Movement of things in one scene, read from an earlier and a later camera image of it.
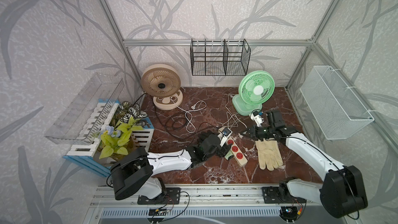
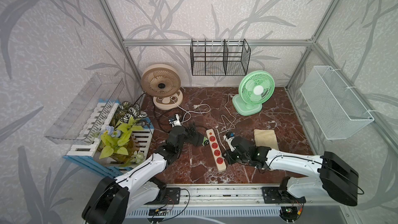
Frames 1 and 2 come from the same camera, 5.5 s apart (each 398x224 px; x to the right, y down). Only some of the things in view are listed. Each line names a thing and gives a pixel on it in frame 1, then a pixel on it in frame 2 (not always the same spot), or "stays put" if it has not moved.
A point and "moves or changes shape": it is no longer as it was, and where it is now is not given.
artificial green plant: (115, 138) stays put
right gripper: (252, 131) -> (227, 155)
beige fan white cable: (189, 121) moves or changes shape
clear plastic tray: (77, 125) stays put
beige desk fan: (162, 82) stays put
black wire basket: (219, 57) stays put
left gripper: (214, 135) -> (183, 129)
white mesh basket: (338, 113) stays put
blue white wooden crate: (113, 129) stays put
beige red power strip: (237, 152) moves or changes shape
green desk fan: (256, 88) stays put
